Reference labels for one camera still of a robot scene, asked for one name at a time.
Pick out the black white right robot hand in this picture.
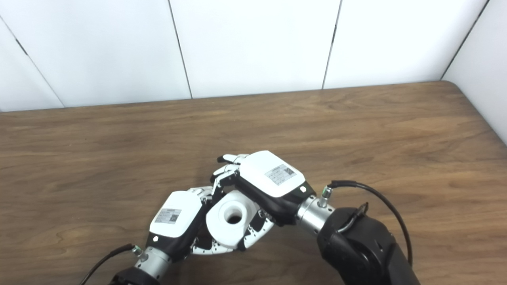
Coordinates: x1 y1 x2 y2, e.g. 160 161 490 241
210 150 335 251

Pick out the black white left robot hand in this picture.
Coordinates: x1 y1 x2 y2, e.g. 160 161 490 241
135 186 238 279

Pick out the round white piece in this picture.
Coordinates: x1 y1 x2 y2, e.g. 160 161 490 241
205 190 262 250

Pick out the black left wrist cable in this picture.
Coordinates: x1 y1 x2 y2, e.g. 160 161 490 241
79 243 143 285

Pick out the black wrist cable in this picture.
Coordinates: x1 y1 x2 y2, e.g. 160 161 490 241
321 180 413 268
79 243 143 285

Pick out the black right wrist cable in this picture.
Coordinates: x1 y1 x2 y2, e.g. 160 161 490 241
321 180 413 268

